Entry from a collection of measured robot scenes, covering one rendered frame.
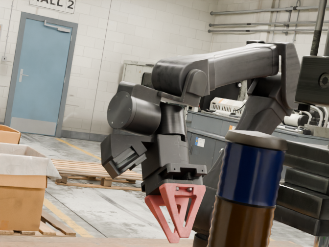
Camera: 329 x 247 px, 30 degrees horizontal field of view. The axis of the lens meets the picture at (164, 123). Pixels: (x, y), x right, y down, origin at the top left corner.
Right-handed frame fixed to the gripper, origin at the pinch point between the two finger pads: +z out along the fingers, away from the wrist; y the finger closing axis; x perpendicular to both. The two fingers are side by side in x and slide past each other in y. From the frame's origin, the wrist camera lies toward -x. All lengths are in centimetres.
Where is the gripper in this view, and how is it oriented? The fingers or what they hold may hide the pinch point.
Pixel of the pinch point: (178, 234)
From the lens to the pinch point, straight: 90.6
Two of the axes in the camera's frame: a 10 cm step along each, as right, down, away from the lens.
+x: 9.0, 0.8, 4.3
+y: 4.2, -3.8, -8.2
